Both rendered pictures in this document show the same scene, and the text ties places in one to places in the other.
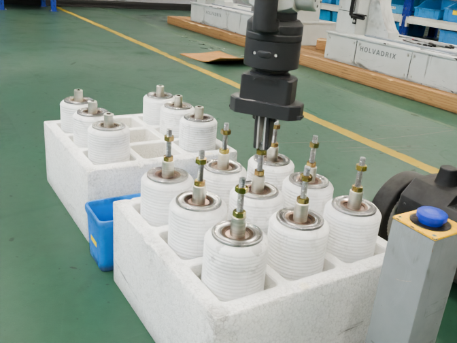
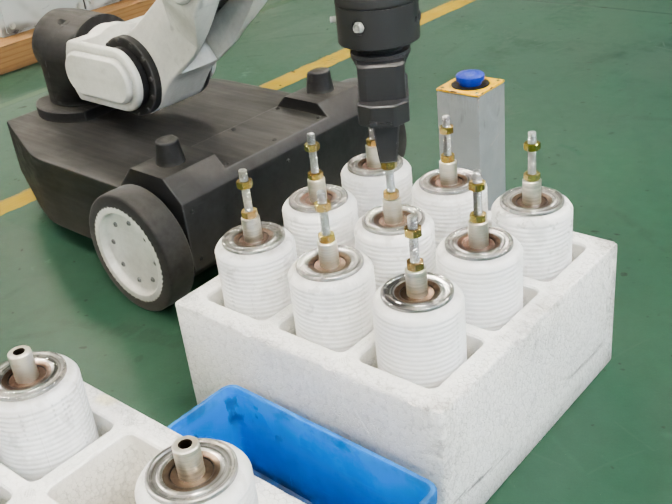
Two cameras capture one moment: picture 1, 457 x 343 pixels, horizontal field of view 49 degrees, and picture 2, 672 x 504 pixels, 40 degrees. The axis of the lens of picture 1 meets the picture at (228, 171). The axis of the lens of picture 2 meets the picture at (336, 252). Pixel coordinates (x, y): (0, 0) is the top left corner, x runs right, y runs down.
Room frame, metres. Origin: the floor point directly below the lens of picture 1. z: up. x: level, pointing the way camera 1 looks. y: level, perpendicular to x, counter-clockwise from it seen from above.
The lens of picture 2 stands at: (1.11, 0.86, 0.75)
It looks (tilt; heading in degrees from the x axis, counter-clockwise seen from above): 29 degrees down; 257
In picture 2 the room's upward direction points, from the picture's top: 7 degrees counter-clockwise
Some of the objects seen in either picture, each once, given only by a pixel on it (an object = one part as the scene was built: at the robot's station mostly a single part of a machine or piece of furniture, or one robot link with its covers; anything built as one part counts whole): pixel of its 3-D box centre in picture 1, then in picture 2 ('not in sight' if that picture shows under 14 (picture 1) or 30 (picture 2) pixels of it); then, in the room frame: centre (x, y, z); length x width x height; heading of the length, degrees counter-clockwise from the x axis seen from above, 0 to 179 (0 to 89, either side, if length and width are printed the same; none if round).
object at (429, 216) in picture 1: (430, 218); (470, 80); (0.62, -0.28, 0.32); 0.04 x 0.04 x 0.02
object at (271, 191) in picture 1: (257, 190); (393, 220); (0.82, -0.05, 0.25); 0.08 x 0.08 x 0.01
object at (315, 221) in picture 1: (300, 218); (448, 181); (0.72, -0.12, 0.25); 0.08 x 0.08 x 0.01
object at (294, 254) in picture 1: (292, 268); (451, 244); (0.72, -0.12, 0.16); 0.10 x 0.10 x 0.18
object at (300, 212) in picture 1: (300, 211); (448, 172); (0.72, -0.12, 0.26); 0.02 x 0.02 x 0.03
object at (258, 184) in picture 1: (258, 183); (392, 210); (0.82, -0.05, 0.26); 0.02 x 0.02 x 0.03
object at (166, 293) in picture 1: (249, 268); (402, 332); (0.82, -0.05, 0.09); 0.39 x 0.39 x 0.18; 34
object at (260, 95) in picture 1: (270, 76); (378, 55); (0.82, -0.05, 0.45); 0.13 x 0.10 x 0.12; 70
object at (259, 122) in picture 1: (256, 128); (386, 137); (0.82, -0.04, 0.36); 0.03 x 0.02 x 0.06; 160
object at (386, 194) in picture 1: (403, 211); (140, 248); (1.11, -0.43, 0.10); 0.20 x 0.05 x 0.20; 122
